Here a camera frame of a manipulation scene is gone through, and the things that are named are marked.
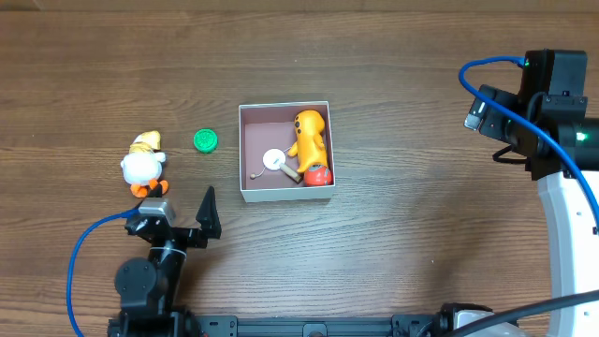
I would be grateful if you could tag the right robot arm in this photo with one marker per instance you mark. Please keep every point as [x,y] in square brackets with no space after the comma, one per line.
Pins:
[545,128]

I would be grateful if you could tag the white rattle drum toy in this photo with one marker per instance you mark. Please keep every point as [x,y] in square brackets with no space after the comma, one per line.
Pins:
[275,160]

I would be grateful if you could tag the white box with pink interior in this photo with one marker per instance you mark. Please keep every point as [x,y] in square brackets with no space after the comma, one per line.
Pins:
[263,127]

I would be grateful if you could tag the red ball toy with eye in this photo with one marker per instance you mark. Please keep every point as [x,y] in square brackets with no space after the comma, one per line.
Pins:
[317,175]

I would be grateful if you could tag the green round plastic toy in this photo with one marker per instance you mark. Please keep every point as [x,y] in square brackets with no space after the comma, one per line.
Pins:
[205,140]

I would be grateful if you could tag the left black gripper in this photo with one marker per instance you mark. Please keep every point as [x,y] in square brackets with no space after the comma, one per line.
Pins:
[177,235]

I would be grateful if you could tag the orange dinosaur toy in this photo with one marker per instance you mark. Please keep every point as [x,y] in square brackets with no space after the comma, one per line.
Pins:
[309,147]

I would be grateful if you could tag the white plush duck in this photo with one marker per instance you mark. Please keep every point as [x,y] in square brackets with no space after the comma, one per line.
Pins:
[143,165]

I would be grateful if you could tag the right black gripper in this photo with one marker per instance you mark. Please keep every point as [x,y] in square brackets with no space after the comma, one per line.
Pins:
[489,112]

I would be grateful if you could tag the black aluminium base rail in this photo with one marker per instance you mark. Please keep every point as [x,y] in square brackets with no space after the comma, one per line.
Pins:
[394,326]

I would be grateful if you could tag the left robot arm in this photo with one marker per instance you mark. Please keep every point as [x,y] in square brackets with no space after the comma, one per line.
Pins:
[148,285]

